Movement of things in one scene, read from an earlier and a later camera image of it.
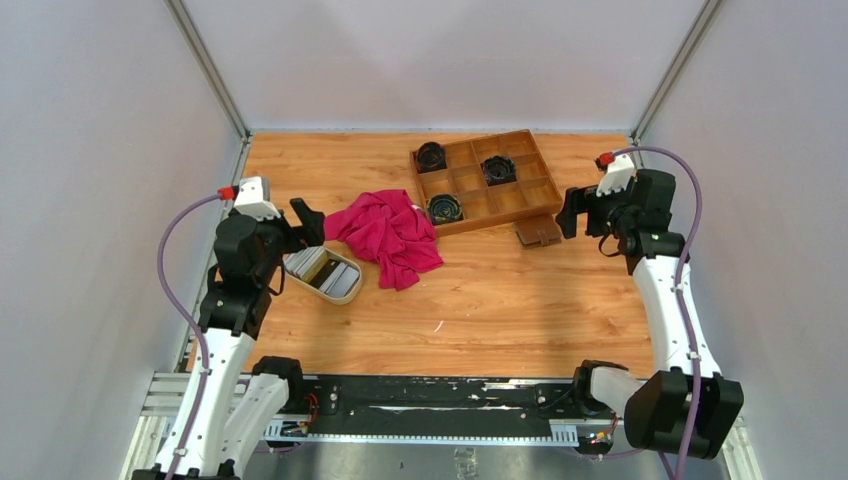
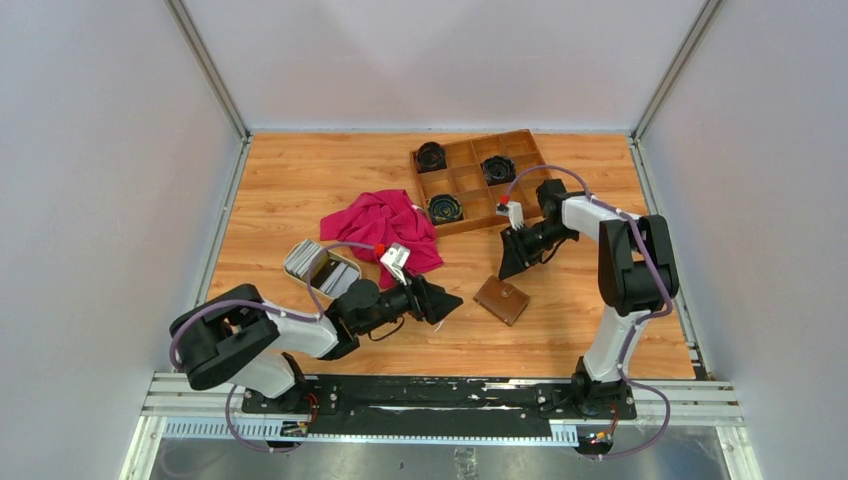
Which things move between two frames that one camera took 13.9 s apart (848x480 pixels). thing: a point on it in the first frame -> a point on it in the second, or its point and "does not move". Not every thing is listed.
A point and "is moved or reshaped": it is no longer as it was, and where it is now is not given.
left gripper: [310, 234] -> [427, 301]
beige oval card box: [327, 273] does not move
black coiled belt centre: [498, 170] does not move
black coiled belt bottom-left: [445, 208] does not move
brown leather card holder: [538, 232] is moved or reshaped
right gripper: [585, 200] -> [516, 256]
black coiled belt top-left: [430, 156] does not move
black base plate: [429, 403] does not move
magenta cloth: [386, 227] does not move
